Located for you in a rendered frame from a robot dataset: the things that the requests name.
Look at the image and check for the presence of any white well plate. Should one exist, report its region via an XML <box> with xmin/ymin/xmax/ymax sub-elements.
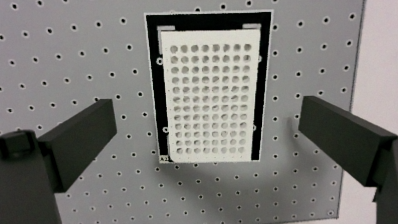
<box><xmin>161</xmin><ymin>30</ymin><xmax>260</xmax><ymax>162</ymax></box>

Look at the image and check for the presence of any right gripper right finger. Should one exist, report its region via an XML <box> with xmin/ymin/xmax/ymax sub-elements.
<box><xmin>298</xmin><ymin>96</ymin><xmax>398</xmax><ymax>224</ymax></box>

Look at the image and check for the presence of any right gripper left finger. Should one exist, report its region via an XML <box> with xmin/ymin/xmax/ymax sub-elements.
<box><xmin>0</xmin><ymin>99</ymin><xmax>117</xmax><ymax>224</ymax></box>

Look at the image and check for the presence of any grey perforated metal plate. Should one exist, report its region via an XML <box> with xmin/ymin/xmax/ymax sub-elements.
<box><xmin>0</xmin><ymin>0</ymin><xmax>366</xmax><ymax>224</ymax></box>

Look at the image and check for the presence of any black plate nest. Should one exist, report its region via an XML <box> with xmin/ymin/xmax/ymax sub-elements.
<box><xmin>144</xmin><ymin>10</ymin><xmax>273</xmax><ymax>163</ymax></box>

